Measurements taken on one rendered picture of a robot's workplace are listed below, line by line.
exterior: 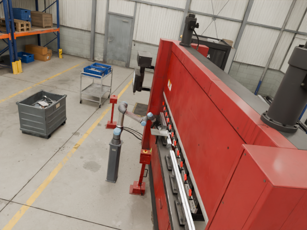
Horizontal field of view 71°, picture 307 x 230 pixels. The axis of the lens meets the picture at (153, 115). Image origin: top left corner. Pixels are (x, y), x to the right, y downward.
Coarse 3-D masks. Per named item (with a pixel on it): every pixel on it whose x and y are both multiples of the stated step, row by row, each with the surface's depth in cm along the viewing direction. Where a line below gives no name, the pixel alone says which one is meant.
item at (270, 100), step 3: (258, 96) 461; (261, 96) 467; (267, 96) 468; (261, 99) 441; (264, 99) 450; (267, 99) 464; (270, 99) 450; (267, 102) 439; (270, 102) 437; (297, 120) 366; (300, 123) 357; (300, 126) 356; (303, 126) 347; (303, 129) 346; (306, 129) 339
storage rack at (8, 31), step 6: (6, 0) 619; (6, 6) 624; (6, 12) 628; (6, 18) 634; (6, 24) 642; (6, 30) 649; (0, 36) 628; (6, 36) 649; (6, 42) 669; (12, 54) 687; (12, 60) 693; (12, 72) 708
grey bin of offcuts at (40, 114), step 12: (36, 96) 461; (48, 96) 479; (60, 96) 473; (24, 108) 409; (36, 108) 404; (48, 108) 411; (60, 108) 458; (24, 120) 422; (36, 120) 417; (48, 120) 424; (60, 120) 472; (24, 132) 439; (36, 132) 428; (48, 132) 434
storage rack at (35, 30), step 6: (36, 0) 869; (36, 6) 879; (48, 6) 876; (12, 12) 650; (12, 18) 655; (12, 24) 660; (0, 30) 682; (12, 30) 666; (36, 30) 782; (42, 30) 808; (48, 30) 843; (54, 30) 881; (12, 36) 675; (18, 36) 696; (12, 42) 684; (0, 54) 713
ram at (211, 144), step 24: (168, 72) 380; (168, 96) 357; (192, 96) 235; (192, 120) 226; (216, 120) 171; (192, 144) 218; (216, 144) 166; (240, 144) 134; (192, 168) 210; (216, 168) 161; (216, 192) 157
